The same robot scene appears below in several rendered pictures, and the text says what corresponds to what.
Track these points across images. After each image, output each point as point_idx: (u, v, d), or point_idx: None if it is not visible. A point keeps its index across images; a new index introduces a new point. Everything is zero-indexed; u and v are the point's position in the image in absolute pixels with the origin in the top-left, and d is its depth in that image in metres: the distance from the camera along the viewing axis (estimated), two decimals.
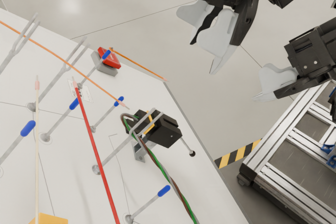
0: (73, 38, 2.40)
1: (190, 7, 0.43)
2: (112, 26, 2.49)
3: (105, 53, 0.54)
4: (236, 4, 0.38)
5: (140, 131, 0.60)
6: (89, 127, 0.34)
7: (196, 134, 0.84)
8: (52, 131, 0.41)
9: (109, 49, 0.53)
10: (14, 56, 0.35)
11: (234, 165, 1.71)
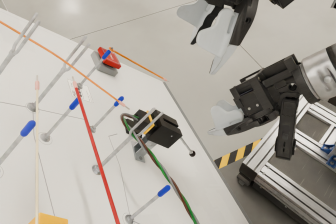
0: (73, 38, 2.40)
1: (191, 6, 0.43)
2: (112, 26, 2.49)
3: (105, 53, 0.54)
4: (236, 4, 0.38)
5: (140, 131, 0.60)
6: (89, 127, 0.34)
7: (196, 134, 0.84)
8: (52, 131, 0.41)
9: (109, 49, 0.53)
10: (14, 56, 0.35)
11: (234, 165, 1.71)
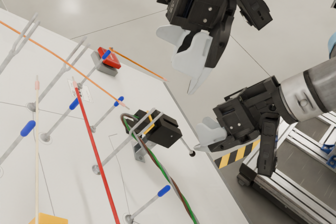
0: (73, 38, 2.40)
1: (169, 27, 0.44)
2: (112, 26, 2.49)
3: (105, 53, 0.54)
4: (211, 28, 0.39)
5: (140, 131, 0.60)
6: (89, 127, 0.34)
7: (196, 134, 0.84)
8: (52, 131, 0.41)
9: (109, 49, 0.53)
10: (14, 56, 0.35)
11: (234, 165, 1.71)
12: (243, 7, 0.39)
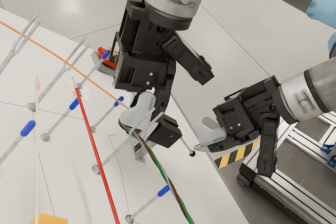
0: (73, 38, 2.40)
1: None
2: (112, 26, 2.49)
3: (105, 53, 0.54)
4: (155, 87, 0.43)
5: (140, 131, 0.60)
6: (89, 127, 0.34)
7: (196, 134, 0.84)
8: (52, 131, 0.41)
9: (109, 49, 0.53)
10: (14, 56, 0.35)
11: (234, 165, 1.71)
12: (184, 68, 0.43)
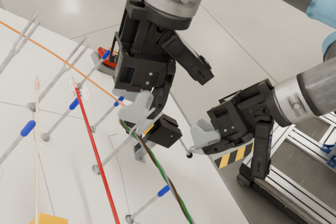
0: (73, 38, 2.40)
1: None
2: (112, 26, 2.49)
3: (105, 53, 0.54)
4: (155, 87, 0.43)
5: None
6: (89, 127, 0.34)
7: None
8: (52, 131, 0.41)
9: (109, 49, 0.53)
10: (14, 56, 0.35)
11: (234, 165, 1.71)
12: (184, 68, 0.43)
